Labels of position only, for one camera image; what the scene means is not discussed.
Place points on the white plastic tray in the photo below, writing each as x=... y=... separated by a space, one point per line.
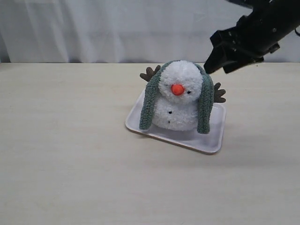
x=207 y=144

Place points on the white plush snowman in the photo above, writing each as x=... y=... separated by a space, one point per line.
x=178 y=103

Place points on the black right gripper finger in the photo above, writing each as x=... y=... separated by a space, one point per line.
x=236 y=65
x=216 y=60

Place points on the white backdrop curtain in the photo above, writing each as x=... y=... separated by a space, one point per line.
x=111 y=31

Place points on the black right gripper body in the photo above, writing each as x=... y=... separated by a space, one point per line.
x=258 y=33

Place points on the green fuzzy scarf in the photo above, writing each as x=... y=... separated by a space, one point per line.
x=205 y=103

